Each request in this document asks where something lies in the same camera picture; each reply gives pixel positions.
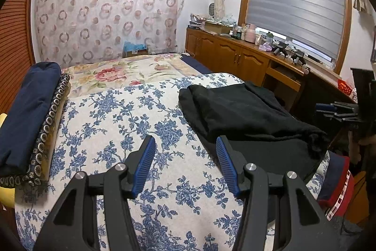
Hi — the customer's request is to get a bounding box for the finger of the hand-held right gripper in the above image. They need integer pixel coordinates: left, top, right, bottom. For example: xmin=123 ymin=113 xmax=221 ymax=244
xmin=323 ymin=112 xmax=357 ymax=124
xmin=316 ymin=103 xmax=357 ymax=112

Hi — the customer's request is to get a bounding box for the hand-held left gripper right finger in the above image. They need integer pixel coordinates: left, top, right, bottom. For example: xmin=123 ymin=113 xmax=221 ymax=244
xmin=216 ymin=135 xmax=337 ymax=251

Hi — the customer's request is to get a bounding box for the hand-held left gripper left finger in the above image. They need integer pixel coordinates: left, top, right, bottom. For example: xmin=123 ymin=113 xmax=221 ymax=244
xmin=32 ymin=135 xmax=156 ymax=251

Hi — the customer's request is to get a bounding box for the black garment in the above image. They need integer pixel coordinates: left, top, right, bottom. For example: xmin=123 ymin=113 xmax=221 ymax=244
xmin=179 ymin=81 xmax=331 ymax=184

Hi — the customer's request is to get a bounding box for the red basket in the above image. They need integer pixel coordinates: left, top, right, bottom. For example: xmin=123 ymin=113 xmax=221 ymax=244
xmin=337 ymin=79 xmax=354 ymax=97

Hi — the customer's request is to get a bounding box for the blue floral bed sheet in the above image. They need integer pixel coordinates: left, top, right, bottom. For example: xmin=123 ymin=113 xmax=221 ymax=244
xmin=13 ymin=72 xmax=331 ymax=251

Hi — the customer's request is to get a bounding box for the black handheld device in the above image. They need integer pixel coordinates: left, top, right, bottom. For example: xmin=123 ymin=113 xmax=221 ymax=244
xmin=274 ymin=42 xmax=288 ymax=57
xmin=292 ymin=49 xmax=308 ymax=67

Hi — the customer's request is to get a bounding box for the red and navy garment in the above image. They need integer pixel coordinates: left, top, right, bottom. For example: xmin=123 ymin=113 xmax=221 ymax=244
xmin=317 ymin=149 xmax=357 ymax=219

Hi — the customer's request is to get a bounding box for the pink floral blanket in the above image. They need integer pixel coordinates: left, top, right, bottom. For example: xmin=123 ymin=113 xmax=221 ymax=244
xmin=60 ymin=52 xmax=203 ymax=99

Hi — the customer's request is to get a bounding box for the navy bed cover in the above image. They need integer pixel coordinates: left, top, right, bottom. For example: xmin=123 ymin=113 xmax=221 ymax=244
xmin=180 ymin=53 xmax=213 ymax=75

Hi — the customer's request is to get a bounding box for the wooden cabinet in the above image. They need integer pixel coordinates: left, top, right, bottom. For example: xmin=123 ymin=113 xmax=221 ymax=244
xmin=185 ymin=27 xmax=357 ymax=110

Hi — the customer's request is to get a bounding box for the blue box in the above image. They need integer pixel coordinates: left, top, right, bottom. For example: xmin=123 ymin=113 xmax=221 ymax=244
xmin=123 ymin=41 xmax=149 ymax=56

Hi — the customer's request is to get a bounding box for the folded navy cloth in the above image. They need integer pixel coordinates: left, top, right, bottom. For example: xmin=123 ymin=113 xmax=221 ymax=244
xmin=0 ymin=62 xmax=62 ymax=176

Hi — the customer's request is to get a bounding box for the cardboard box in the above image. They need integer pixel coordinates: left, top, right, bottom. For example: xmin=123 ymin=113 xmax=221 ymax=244
xmin=204 ymin=22 xmax=232 ymax=34

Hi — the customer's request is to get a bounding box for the yellow pillow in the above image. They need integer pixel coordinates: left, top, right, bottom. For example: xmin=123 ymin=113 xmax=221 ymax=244
xmin=0 ymin=113 xmax=15 ymax=212

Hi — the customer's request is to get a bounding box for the wooden louvered door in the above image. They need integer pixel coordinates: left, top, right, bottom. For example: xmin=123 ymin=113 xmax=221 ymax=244
xmin=0 ymin=0 xmax=39 ymax=119

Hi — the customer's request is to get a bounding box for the dark ring-trimmed cloth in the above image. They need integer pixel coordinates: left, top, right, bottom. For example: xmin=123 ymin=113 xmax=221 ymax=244
xmin=0 ymin=73 xmax=71 ymax=188

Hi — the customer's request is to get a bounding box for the ring-patterned curtain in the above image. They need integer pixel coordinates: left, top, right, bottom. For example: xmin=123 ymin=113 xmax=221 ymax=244
xmin=34 ymin=0 xmax=187 ymax=63

